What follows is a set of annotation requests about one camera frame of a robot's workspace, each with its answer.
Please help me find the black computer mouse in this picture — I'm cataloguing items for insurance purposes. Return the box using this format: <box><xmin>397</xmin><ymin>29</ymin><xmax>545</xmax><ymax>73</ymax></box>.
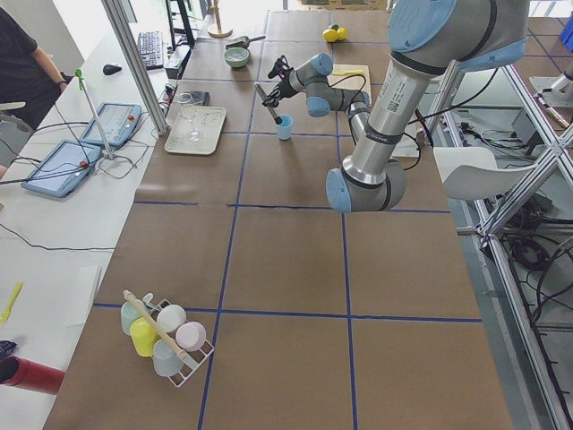
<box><xmin>102</xmin><ymin>64</ymin><xmax>123</xmax><ymax>76</ymax></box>

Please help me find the pink plastic cup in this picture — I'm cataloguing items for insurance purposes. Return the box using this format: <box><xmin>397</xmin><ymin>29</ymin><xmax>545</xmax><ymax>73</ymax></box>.
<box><xmin>175</xmin><ymin>322</ymin><xmax>207</xmax><ymax>352</ymax></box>

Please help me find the wooden cutting board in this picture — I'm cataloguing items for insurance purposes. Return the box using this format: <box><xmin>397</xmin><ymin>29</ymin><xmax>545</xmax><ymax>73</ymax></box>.
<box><xmin>328</xmin><ymin>64</ymin><xmax>372</xmax><ymax>108</ymax></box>

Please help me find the yellow plastic cup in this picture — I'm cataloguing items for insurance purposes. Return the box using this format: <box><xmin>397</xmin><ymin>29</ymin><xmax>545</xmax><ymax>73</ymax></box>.
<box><xmin>129</xmin><ymin>317</ymin><xmax>159</xmax><ymax>357</ymax></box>

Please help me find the white plastic chair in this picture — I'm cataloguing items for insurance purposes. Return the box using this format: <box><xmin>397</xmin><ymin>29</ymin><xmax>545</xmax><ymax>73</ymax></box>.
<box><xmin>433</xmin><ymin>147</ymin><xmax>537</xmax><ymax>201</ymax></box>

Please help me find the blue teach pendant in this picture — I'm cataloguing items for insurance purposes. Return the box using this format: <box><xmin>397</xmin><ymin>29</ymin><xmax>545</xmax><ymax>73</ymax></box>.
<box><xmin>21</xmin><ymin>141</ymin><xmax>102</xmax><ymax>198</ymax></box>
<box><xmin>80</xmin><ymin>102</ymin><xmax>142</xmax><ymax>149</ymax></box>

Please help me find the red cylinder bottle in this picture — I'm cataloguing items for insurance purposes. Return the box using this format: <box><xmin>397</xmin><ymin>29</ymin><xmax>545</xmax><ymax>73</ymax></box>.
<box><xmin>1</xmin><ymin>356</ymin><xmax>65</xmax><ymax>395</ymax></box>

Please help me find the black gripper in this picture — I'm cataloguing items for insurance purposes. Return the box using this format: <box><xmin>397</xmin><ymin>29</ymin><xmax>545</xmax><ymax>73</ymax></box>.
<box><xmin>268</xmin><ymin>56</ymin><xmax>298</xmax><ymax>108</ymax></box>

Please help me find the white plastic cup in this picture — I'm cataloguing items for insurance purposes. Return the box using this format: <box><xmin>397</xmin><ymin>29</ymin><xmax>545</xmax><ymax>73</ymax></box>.
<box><xmin>157</xmin><ymin>305</ymin><xmax>186</xmax><ymax>333</ymax></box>

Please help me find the green-tipped metal stand rod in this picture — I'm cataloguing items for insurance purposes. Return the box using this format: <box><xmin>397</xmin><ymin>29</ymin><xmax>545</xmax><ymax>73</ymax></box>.
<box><xmin>74</xmin><ymin>68</ymin><xmax>115</xmax><ymax>160</ymax></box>

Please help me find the seated person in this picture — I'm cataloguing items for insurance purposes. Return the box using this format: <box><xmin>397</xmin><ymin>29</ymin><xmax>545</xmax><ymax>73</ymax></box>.
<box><xmin>1</xmin><ymin>10</ymin><xmax>72</xmax><ymax>128</ymax></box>

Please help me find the black keyboard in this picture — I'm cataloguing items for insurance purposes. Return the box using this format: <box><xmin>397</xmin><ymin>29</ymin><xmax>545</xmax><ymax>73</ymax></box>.
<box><xmin>137</xmin><ymin>31</ymin><xmax>164</xmax><ymax>70</ymax></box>

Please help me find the steel muddler stick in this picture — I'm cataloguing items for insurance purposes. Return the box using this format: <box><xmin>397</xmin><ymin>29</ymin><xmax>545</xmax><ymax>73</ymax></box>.
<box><xmin>254</xmin><ymin>82</ymin><xmax>282</xmax><ymax>125</ymax></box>

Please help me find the yellow spatula on desk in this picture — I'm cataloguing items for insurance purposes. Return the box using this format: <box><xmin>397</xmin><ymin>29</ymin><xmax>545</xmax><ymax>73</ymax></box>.
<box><xmin>0</xmin><ymin>281</ymin><xmax>23</xmax><ymax>324</ymax></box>

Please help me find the blue teach pendant far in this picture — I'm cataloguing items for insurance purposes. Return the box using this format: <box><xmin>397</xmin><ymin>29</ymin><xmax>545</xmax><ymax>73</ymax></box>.
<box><xmin>80</xmin><ymin>102</ymin><xmax>142</xmax><ymax>149</ymax></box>

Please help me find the yellow plastic knife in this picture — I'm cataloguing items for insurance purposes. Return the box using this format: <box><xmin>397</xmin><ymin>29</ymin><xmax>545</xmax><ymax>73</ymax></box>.
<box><xmin>332</xmin><ymin>69</ymin><xmax>365</xmax><ymax>76</ymax></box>

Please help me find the green bowl of ice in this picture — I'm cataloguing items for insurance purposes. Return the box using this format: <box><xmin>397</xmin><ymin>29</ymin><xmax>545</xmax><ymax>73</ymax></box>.
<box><xmin>223</xmin><ymin>47</ymin><xmax>251</xmax><ymax>68</ymax></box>

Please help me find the clear wine glass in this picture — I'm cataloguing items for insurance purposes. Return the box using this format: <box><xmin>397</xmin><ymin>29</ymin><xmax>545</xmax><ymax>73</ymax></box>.
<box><xmin>179</xmin><ymin>103</ymin><xmax>201</xmax><ymax>142</ymax></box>

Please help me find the whole yellow lemon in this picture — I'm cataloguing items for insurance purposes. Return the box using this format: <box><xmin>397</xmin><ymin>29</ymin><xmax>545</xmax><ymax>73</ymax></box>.
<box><xmin>322</xmin><ymin>25</ymin><xmax>346</xmax><ymax>43</ymax></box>

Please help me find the green plastic cup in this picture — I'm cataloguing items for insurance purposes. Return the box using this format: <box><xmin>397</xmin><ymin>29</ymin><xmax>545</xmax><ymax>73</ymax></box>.
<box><xmin>120</xmin><ymin>301</ymin><xmax>141</xmax><ymax>336</ymax></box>

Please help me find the light blue cup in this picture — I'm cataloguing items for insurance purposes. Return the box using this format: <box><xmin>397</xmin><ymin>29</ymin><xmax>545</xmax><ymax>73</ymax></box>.
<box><xmin>276</xmin><ymin>115</ymin><xmax>294</xmax><ymax>141</ymax></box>

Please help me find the white wire cup rack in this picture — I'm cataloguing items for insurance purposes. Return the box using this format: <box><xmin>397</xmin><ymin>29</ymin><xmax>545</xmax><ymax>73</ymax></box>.
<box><xmin>137</xmin><ymin>293</ymin><xmax>214</xmax><ymax>388</ymax></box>

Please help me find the aluminium frame post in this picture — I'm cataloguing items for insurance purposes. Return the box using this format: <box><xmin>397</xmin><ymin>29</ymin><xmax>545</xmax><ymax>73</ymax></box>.
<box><xmin>101</xmin><ymin>0</ymin><xmax>168</xmax><ymax>136</ymax></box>

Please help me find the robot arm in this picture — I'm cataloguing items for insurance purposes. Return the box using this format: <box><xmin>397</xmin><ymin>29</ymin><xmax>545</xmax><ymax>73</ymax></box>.
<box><xmin>262</xmin><ymin>0</ymin><xmax>529</xmax><ymax>212</ymax></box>

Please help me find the blue teach pendant near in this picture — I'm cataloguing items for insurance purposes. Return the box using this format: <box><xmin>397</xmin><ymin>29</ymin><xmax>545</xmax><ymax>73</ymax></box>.
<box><xmin>21</xmin><ymin>141</ymin><xmax>102</xmax><ymax>198</ymax></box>

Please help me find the wooden mug tree stand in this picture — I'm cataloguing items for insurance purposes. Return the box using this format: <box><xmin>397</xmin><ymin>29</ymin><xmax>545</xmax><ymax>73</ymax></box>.
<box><xmin>208</xmin><ymin>0</ymin><xmax>233</xmax><ymax>39</ymax></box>

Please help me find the cream bear tray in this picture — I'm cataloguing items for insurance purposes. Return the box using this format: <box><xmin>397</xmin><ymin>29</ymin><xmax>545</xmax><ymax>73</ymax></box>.
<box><xmin>165</xmin><ymin>105</ymin><xmax>227</xmax><ymax>156</ymax></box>

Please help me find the grey-blue plastic cup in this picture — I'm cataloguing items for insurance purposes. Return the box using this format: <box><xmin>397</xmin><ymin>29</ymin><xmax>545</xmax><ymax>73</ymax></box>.
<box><xmin>152</xmin><ymin>340</ymin><xmax>183</xmax><ymax>377</ymax></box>

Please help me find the steel ice scoop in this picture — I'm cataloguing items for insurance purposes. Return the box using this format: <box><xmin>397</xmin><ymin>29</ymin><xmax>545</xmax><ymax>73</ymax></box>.
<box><xmin>225</xmin><ymin>35</ymin><xmax>266</xmax><ymax>49</ymax></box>

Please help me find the wooden rack handle rod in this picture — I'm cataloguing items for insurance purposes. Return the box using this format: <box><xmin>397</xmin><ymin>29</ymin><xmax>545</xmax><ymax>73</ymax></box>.
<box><xmin>123</xmin><ymin>289</ymin><xmax>188</xmax><ymax>361</ymax></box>

